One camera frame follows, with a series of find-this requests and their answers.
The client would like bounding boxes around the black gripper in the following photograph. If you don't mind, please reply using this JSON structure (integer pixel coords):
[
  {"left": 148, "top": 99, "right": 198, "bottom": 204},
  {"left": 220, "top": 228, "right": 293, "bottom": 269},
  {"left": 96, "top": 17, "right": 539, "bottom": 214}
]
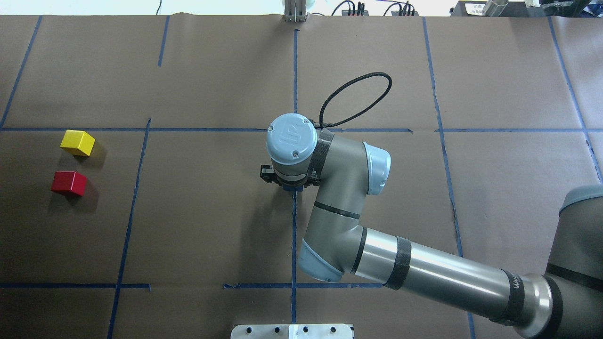
[{"left": 275, "top": 171, "right": 315, "bottom": 189}]

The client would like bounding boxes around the yellow wooden block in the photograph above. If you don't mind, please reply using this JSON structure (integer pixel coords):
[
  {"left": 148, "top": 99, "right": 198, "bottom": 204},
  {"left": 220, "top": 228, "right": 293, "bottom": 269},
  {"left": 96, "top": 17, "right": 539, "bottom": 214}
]
[{"left": 60, "top": 129, "right": 96, "bottom": 157}]

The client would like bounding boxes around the red wooden block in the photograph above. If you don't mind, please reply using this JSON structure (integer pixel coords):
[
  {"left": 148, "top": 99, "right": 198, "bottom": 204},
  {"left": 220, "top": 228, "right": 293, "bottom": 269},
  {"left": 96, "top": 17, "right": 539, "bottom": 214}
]
[{"left": 51, "top": 171, "right": 88, "bottom": 197}]

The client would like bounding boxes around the blue wooden block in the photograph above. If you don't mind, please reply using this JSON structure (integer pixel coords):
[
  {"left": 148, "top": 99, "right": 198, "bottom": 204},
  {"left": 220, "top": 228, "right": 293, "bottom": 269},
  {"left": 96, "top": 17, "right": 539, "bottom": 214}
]
[{"left": 282, "top": 185, "right": 304, "bottom": 194}]

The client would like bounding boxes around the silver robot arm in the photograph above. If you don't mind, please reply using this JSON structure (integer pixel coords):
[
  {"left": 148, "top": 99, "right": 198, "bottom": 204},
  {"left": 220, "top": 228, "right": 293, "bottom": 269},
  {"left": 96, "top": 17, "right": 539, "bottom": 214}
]
[{"left": 261, "top": 113, "right": 602, "bottom": 339}]

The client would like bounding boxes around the silver metal cylinder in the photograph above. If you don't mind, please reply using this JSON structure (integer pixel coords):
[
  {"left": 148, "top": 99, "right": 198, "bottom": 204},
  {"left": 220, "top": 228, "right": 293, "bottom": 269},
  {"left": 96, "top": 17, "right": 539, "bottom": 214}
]
[{"left": 482, "top": 0, "right": 509, "bottom": 17}]

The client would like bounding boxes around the black office chair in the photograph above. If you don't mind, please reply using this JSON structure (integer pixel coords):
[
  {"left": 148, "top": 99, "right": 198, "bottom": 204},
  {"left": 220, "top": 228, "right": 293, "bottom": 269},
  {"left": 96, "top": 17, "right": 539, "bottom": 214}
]
[{"left": 539, "top": 0, "right": 602, "bottom": 17}]

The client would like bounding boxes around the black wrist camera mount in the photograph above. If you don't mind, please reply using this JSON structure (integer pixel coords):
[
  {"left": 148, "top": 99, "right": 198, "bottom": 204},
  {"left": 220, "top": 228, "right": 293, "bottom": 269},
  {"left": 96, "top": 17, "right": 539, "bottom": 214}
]
[{"left": 260, "top": 164, "right": 276, "bottom": 183}]

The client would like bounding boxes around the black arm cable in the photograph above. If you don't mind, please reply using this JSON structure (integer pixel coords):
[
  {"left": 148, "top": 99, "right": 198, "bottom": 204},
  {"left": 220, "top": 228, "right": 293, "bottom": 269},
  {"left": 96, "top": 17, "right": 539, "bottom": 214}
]
[{"left": 318, "top": 72, "right": 393, "bottom": 130}]

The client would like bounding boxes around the white camera pole with base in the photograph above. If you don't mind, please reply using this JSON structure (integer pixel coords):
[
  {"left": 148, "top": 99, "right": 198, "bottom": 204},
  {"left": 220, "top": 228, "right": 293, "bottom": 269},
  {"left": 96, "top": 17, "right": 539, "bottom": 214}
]
[{"left": 230, "top": 323, "right": 355, "bottom": 339}]

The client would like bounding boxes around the aluminium frame post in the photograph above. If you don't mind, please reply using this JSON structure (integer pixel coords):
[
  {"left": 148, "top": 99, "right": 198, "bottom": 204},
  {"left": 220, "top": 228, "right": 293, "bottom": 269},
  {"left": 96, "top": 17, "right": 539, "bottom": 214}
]
[{"left": 282, "top": 0, "right": 308, "bottom": 22}]

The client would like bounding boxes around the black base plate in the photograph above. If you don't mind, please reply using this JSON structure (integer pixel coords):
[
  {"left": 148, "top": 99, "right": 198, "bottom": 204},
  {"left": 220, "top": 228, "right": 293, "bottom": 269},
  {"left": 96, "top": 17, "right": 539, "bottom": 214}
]
[{"left": 450, "top": 0, "right": 545, "bottom": 17}]

